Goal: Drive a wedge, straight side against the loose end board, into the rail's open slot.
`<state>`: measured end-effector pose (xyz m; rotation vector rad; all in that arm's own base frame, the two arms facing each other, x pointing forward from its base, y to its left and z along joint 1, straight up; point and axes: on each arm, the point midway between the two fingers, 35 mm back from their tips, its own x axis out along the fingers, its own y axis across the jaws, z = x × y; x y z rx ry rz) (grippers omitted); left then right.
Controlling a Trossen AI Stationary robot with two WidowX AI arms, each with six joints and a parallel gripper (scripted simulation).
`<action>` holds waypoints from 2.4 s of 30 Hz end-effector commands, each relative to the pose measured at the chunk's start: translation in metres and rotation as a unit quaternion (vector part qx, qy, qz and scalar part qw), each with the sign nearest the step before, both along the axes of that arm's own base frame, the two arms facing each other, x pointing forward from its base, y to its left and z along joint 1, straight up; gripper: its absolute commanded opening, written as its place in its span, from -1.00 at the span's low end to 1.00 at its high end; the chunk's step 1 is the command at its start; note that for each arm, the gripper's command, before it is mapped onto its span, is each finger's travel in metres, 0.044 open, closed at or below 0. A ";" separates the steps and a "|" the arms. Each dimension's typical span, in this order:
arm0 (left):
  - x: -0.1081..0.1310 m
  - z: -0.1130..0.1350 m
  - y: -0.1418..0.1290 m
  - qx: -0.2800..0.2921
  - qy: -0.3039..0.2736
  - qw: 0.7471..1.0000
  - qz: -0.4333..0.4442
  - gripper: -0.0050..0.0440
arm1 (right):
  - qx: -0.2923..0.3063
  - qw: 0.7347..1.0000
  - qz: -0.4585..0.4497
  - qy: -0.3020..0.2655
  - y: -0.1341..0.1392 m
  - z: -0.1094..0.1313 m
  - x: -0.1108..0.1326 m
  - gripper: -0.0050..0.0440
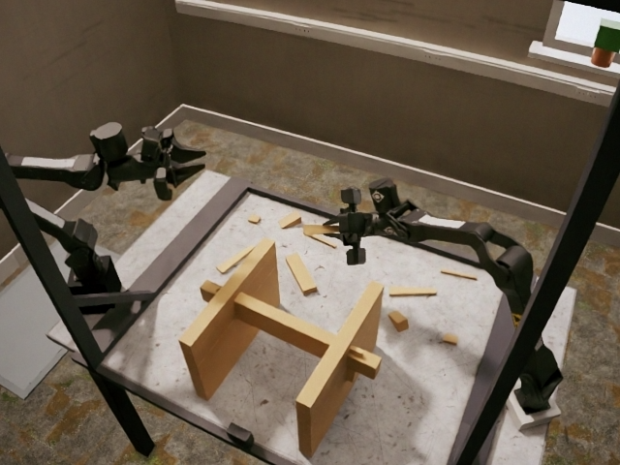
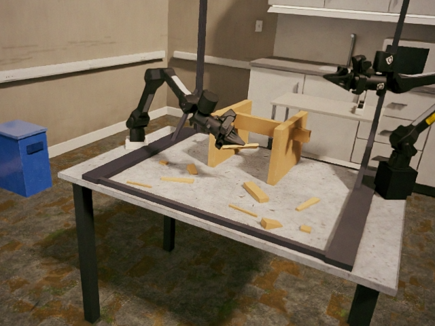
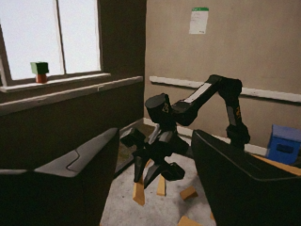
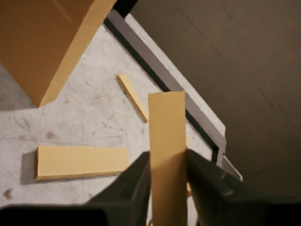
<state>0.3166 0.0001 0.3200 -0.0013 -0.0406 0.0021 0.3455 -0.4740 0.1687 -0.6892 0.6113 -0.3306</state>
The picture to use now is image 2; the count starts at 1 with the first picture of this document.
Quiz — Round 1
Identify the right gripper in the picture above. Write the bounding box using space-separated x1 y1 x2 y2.
204 115 245 150

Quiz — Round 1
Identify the wooden rail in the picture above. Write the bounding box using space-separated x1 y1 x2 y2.
233 112 311 143

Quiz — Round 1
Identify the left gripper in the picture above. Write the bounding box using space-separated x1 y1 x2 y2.
323 66 373 95

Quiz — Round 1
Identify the tan wooden board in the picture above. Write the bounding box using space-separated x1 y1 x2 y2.
207 99 252 168
267 111 308 186

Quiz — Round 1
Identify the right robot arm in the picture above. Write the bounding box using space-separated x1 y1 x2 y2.
126 68 219 142

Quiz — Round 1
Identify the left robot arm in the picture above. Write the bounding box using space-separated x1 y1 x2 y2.
350 51 435 170

